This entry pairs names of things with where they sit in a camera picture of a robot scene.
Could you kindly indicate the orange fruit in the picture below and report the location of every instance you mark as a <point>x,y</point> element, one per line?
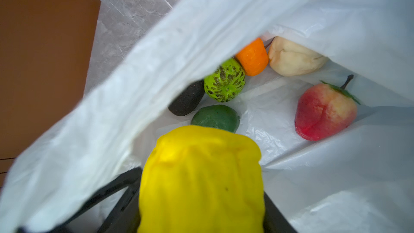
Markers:
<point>253,58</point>

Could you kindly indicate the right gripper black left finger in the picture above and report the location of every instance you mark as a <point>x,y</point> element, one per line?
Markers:
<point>112,209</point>

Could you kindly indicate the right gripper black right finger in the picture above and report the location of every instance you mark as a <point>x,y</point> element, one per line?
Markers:
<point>274,221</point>

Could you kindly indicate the yellow lemon fruit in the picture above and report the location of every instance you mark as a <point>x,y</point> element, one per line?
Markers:
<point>202,180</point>

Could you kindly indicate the dark green fruit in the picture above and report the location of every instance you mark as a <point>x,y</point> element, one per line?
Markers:
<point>217,116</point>

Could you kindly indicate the dark avocado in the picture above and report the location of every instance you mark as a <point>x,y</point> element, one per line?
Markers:
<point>188,100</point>

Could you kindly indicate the white plastic bag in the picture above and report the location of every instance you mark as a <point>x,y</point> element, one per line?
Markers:
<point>360,180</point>

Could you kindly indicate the red peach fruit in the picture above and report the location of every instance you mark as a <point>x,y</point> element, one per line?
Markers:
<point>325,110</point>

